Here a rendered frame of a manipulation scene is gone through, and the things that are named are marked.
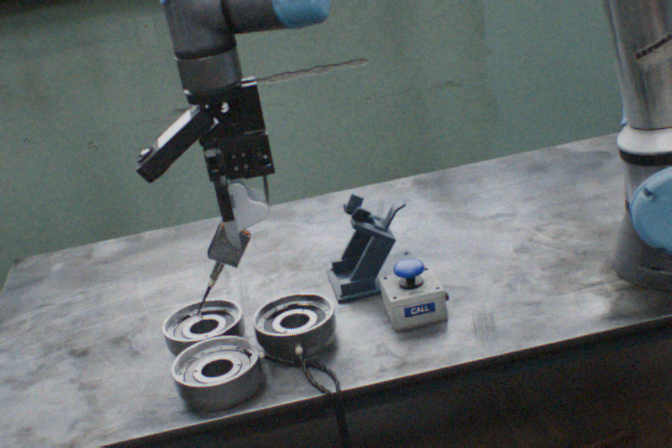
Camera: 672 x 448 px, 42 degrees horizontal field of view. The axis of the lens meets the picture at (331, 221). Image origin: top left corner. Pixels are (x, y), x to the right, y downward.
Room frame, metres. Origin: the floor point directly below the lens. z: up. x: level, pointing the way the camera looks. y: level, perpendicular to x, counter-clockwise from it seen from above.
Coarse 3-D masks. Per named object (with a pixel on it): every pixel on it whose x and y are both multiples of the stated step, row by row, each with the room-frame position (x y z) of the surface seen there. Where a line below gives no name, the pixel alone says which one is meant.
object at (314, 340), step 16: (272, 304) 1.02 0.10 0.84; (288, 304) 1.03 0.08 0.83; (320, 304) 1.01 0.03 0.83; (256, 320) 0.99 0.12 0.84; (288, 320) 1.00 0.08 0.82; (304, 320) 1.00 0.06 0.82; (336, 320) 0.98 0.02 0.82; (256, 336) 0.97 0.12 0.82; (272, 336) 0.94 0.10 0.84; (288, 336) 0.93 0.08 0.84; (304, 336) 0.93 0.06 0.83; (320, 336) 0.94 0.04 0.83; (272, 352) 0.95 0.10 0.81; (288, 352) 0.93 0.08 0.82; (304, 352) 0.94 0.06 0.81
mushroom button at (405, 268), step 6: (396, 264) 1.00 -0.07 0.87; (402, 264) 1.00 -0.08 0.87; (408, 264) 1.00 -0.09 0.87; (414, 264) 0.99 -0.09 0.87; (420, 264) 0.99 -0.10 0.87; (396, 270) 0.99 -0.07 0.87; (402, 270) 0.99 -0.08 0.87; (408, 270) 0.98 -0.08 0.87; (414, 270) 0.98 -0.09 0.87; (420, 270) 0.99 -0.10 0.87; (402, 276) 0.98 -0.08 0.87; (408, 276) 0.98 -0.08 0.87; (414, 276) 0.98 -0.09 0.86; (408, 282) 0.99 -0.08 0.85
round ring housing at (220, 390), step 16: (224, 336) 0.96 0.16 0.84; (192, 352) 0.94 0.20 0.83; (208, 352) 0.94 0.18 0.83; (256, 352) 0.91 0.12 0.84; (176, 368) 0.91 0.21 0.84; (208, 368) 0.92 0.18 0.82; (224, 368) 0.92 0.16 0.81; (240, 368) 0.90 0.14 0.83; (256, 368) 0.89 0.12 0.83; (176, 384) 0.88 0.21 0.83; (192, 384) 0.86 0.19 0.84; (208, 384) 0.85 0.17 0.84; (224, 384) 0.85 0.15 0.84; (240, 384) 0.86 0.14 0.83; (256, 384) 0.89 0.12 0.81; (192, 400) 0.86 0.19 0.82; (208, 400) 0.85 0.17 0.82; (224, 400) 0.85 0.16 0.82; (240, 400) 0.87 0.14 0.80
